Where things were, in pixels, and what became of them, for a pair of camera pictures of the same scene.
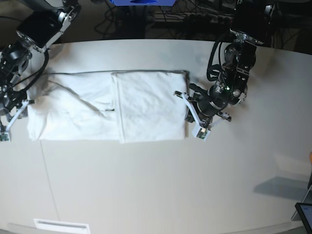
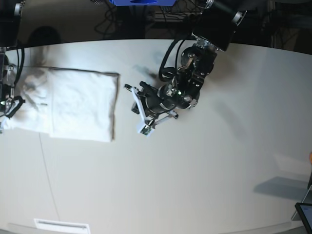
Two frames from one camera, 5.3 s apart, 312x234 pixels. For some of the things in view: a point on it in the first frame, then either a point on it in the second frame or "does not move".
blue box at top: (143, 3) does not move
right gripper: (217, 97) -> (169, 96)
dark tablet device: (305, 210) does not move
